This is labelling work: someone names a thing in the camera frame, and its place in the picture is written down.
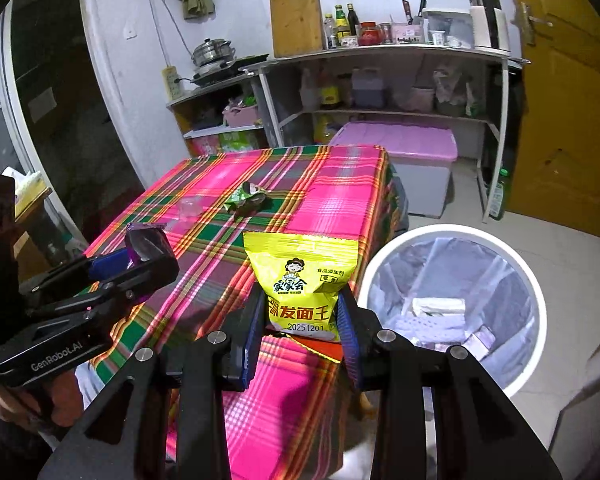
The orange snack wrapper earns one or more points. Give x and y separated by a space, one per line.
320 350

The green foil wrapper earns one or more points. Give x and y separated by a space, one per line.
245 195

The white electric kettle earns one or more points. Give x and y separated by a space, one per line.
487 22

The long metal shelf rack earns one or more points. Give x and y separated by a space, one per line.
380 50

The steel steamer pot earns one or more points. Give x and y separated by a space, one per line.
212 52

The cooking oil bottle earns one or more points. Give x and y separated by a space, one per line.
331 95

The yellowed power strip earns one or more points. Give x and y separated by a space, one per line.
171 84

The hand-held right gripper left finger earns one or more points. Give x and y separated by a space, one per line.
252 335

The white plastic jug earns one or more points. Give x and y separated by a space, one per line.
310 90

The white shelf cabinet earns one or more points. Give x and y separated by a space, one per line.
205 115

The white foam fruit net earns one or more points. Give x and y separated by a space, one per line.
430 330

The clear glass bottle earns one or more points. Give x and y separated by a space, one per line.
330 32

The grey storage container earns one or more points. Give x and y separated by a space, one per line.
367 89

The clear plastic wrapper with red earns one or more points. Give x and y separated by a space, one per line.
191 209

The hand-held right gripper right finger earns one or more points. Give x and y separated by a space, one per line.
347 340

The pink lid storage box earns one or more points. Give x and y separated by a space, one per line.
395 140

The pink plastic basket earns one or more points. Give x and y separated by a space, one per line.
240 116

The red jar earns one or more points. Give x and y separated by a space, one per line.
371 34

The white round waste bin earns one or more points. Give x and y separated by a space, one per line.
530 280

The pink carton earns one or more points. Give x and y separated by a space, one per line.
204 145

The grey plastic basin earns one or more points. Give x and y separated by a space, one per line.
447 27

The green carton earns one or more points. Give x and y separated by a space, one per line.
239 141

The green bottle yellow label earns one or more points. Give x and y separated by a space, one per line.
341 25

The kitchen cleaver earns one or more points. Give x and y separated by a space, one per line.
406 12

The purple white small box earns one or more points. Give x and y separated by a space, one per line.
482 340

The green glass bottle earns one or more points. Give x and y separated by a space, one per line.
497 197

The pink plaid tablecloth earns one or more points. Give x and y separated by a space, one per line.
290 195

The wooden cutting board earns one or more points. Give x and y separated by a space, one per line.
297 22

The black induction cooker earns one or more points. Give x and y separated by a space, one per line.
230 67

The person's left hand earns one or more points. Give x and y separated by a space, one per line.
35 402

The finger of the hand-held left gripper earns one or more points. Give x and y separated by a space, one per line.
150 275
107 262

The dark sauce bottle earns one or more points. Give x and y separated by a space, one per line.
352 20

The pink knife holder box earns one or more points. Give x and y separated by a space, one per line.
407 34

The yellow snack packet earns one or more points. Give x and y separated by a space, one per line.
300 270

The yellow wooden door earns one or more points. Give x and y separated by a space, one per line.
570 125

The crumpled plastic bag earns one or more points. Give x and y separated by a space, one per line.
450 92

